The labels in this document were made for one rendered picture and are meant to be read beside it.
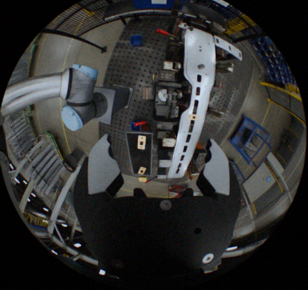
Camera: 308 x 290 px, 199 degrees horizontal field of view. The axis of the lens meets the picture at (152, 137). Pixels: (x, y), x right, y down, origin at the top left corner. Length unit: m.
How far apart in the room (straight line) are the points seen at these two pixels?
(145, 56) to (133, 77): 0.23
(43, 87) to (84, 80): 0.14
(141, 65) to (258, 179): 8.44
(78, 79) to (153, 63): 0.68
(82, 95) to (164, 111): 0.34
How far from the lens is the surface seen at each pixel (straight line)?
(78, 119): 0.37
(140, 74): 0.86
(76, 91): 0.34
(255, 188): 8.32
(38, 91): 0.33
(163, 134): 0.52
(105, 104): 0.50
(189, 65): 0.60
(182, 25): 0.45
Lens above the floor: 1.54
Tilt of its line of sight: 58 degrees down
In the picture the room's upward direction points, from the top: 175 degrees counter-clockwise
